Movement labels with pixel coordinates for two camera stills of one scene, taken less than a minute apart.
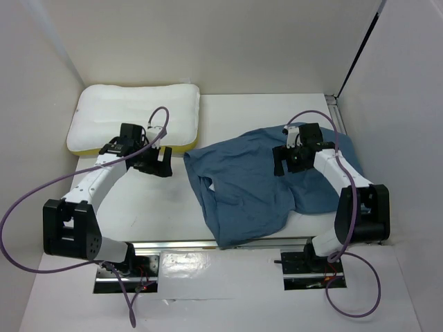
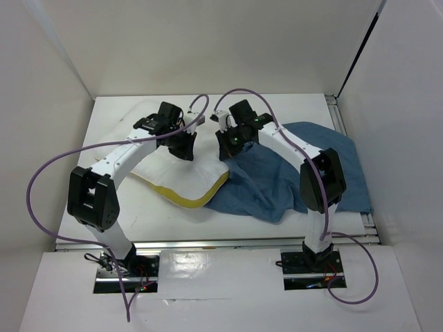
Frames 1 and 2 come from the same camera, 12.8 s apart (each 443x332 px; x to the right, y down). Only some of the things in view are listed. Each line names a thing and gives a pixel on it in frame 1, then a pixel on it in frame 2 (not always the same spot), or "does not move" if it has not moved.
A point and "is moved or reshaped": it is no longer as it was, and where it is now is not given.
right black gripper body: x=295 y=157 -> x=236 y=137
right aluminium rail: x=336 y=115 does not move
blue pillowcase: x=236 y=183 is moved or reshaped
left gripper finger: x=167 y=169 -> x=188 y=143
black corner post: x=358 y=53 does not move
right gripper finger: x=279 y=153 -> x=224 y=152
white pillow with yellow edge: x=95 y=113 -> x=184 y=182
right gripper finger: x=296 y=169 -> x=236 y=153
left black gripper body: x=148 y=157 -> x=175 y=142
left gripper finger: x=160 y=170 -> x=186 y=155
